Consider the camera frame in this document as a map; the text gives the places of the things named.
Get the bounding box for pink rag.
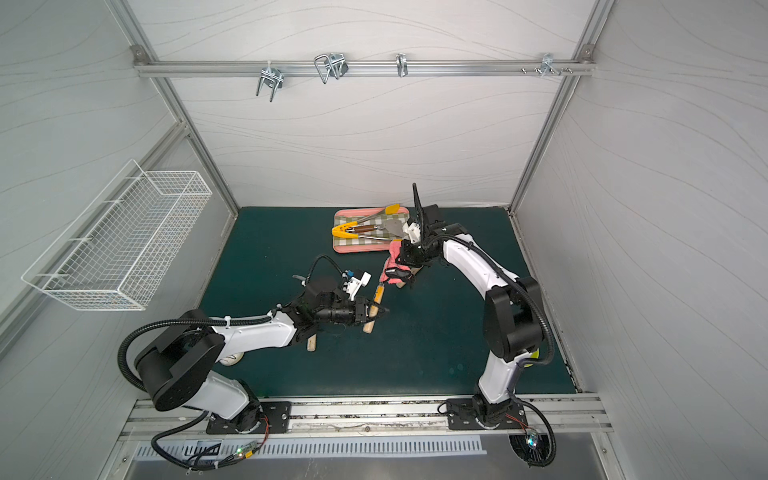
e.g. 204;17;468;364
379;240;414;288

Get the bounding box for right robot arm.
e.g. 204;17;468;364
397;233;556;428

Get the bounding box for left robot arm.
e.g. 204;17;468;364
117;272;386;433

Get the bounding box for small metal spatula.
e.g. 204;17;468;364
351;219;403;238

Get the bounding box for pink checkered tray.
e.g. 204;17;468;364
332;206;416;254

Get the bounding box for yellow tipped metal tongs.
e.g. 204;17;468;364
331;203;413;249

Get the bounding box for small metal hook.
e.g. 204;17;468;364
395;53;408;78

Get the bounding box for white vent strip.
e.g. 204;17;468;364
159;435;487;461

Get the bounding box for metal U-bolt clamp middle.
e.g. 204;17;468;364
313;53;349;84

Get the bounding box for metal u-bolt clamp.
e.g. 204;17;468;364
313;53;349;84
256;64;284;102

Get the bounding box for metal U-bolt clamp left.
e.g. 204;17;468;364
256;64;284;102

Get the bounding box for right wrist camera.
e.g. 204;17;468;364
402;220;421;244

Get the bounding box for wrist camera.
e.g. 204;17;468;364
402;220;421;244
342;270;371;301

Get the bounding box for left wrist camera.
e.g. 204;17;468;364
342;270;371;301

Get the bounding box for white rope ball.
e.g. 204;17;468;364
219;352;244;367

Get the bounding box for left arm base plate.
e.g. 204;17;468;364
206;401;292;435

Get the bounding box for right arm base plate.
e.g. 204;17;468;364
437;394;528;431

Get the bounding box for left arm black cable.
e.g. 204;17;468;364
149;410;271;472

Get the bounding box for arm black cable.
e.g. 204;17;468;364
149;410;271;472
508;398;557;468

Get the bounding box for white wire basket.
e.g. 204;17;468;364
21;160;212;312

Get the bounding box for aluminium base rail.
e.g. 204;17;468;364
118;393;614;441

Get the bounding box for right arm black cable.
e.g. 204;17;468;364
508;398;557;468

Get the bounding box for metal bracket with bolts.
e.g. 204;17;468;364
520;54;572;77

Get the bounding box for aluminium crossbar rail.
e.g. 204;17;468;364
134;57;597;79

